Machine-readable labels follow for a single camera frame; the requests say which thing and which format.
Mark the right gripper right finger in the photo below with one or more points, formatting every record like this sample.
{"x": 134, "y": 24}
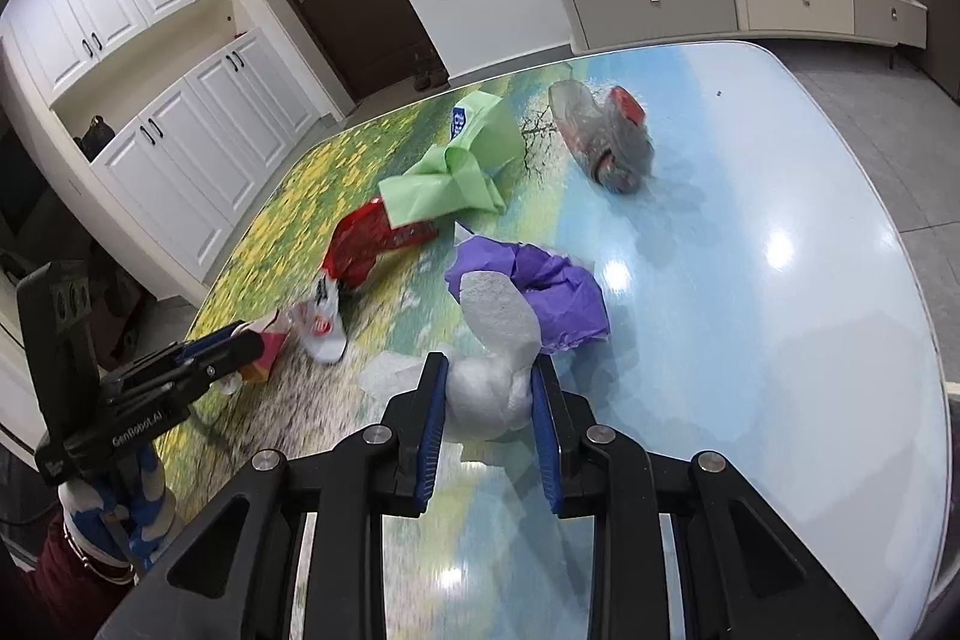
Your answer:
{"x": 572, "y": 486}

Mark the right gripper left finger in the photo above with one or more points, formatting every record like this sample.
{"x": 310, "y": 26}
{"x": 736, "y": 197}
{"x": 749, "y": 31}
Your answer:
{"x": 416, "y": 419}

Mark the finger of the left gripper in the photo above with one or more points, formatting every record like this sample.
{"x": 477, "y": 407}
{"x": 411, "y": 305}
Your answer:
{"x": 203, "y": 361}

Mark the white tissue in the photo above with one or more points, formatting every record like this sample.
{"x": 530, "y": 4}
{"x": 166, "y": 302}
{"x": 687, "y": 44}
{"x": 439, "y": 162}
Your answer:
{"x": 488, "y": 396}

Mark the green paper bag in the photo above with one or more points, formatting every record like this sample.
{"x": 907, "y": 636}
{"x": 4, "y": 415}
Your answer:
{"x": 459, "y": 175}

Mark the plastic bag with red item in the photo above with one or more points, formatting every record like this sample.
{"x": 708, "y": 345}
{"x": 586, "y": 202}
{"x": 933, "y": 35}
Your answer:
{"x": 608, "y": 139}

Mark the left blue white gloved hand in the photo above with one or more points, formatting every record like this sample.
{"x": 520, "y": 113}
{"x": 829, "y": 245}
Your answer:
{"x": 131, "y": 527}

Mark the white small bottle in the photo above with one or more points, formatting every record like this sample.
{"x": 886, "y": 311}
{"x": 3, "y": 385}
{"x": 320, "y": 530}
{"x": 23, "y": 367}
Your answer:
{"x": 317, "y": 321}

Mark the red crumpled wrapper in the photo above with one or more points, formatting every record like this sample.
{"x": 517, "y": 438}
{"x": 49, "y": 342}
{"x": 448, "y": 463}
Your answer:
{"x": 363, "y": 236}

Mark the white built-in cupboards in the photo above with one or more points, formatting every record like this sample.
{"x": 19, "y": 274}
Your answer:
{"x": 161, "y": 123}

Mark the white low tv cabinet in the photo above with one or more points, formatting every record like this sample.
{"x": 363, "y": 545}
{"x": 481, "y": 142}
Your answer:
{"x": 613, "y": 24}

